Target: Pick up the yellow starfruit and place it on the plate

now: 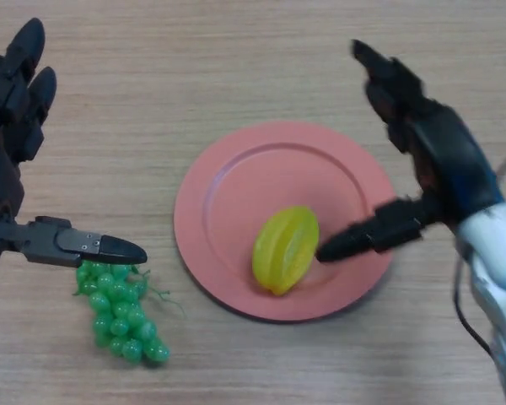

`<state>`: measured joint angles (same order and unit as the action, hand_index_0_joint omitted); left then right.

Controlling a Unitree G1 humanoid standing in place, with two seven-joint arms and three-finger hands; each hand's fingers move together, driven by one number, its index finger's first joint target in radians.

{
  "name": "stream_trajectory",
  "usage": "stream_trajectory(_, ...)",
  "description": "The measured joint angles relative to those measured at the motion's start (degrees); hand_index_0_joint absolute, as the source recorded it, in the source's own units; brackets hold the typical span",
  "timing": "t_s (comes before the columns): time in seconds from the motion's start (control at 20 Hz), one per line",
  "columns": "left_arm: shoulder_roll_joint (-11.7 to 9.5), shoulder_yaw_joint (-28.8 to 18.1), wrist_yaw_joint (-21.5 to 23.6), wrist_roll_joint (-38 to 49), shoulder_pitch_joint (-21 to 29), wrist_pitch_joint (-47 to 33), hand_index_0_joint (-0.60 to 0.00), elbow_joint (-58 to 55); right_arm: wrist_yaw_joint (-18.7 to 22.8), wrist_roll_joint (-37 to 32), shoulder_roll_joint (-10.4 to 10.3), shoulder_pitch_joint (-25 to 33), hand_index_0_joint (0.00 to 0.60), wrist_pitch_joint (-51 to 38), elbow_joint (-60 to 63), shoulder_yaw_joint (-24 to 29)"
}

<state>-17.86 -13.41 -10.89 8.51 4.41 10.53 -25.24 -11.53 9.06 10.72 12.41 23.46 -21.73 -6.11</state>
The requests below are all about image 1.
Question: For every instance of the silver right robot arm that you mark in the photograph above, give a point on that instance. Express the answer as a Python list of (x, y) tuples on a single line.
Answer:
[(497, 253)]

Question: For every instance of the yellow starfruit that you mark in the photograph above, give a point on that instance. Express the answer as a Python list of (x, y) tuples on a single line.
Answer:
[(284, 249)]

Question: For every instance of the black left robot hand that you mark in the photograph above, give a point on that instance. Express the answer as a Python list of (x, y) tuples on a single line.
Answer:
[(38, 242)]

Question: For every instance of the pink round plate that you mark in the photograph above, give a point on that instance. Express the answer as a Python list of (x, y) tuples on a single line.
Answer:
[(244, 194)]

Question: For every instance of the green grape bunch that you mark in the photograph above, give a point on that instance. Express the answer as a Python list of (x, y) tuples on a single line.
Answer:
[(120, 316)]

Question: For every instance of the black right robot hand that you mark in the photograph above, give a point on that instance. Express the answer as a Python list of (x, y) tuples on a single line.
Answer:
[(455, 160)]

